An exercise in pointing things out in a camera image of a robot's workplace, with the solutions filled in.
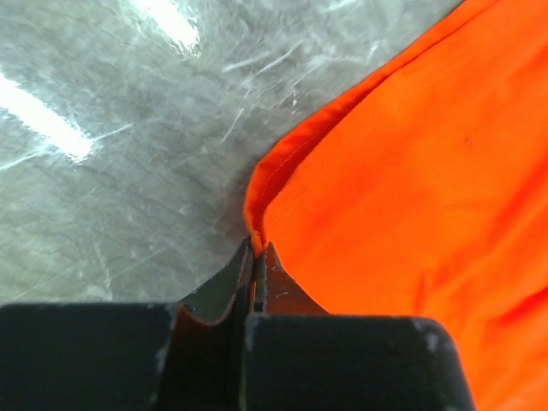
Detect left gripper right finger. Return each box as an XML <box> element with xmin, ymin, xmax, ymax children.
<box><xmin>241</xmin><ymin>247</ymin><xmax>474</xmax><ymax>410</ymax></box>

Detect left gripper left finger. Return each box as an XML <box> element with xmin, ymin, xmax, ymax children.
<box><xmin>1</xmin><ymin>241</ymin><xmax>253</xmax><ymax>410</ymax></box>

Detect orange t shirt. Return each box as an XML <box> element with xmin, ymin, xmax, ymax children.
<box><xmin>244</xmin><ymin>0</ymin><xmax>547</xmax><ymax>410</ymax></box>

